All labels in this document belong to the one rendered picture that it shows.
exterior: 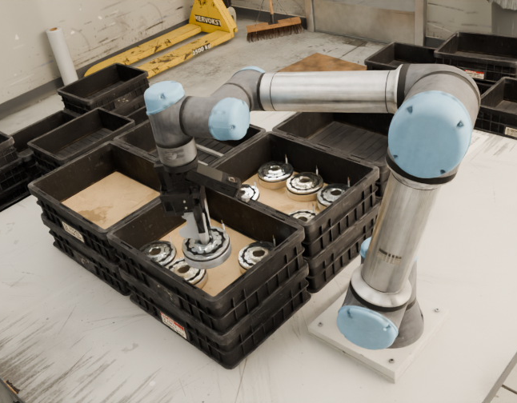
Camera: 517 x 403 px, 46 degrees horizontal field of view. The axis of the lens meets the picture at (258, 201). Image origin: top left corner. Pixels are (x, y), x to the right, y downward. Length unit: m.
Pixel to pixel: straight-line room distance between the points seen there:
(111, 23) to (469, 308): 4.20
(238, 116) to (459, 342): 0.73
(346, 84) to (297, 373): 0.65
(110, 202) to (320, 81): 0.90
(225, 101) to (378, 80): 0.27
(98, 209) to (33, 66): 3.19
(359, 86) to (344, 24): 3.94
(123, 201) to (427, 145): 1.09
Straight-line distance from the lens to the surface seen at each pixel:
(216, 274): 1.46
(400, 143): 0.93
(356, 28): 4.97
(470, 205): 1.85
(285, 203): 1.65
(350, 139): 1.92
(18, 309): 1.79
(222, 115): 1.07
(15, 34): 4.83
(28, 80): 4.92
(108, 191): 1.88
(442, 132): 0.92
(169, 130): 1.14
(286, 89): 1.14
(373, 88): 1.09
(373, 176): 1.56
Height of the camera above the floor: 1.79
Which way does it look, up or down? 35 degrees down
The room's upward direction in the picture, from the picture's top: 9 degrees counter-clockwise
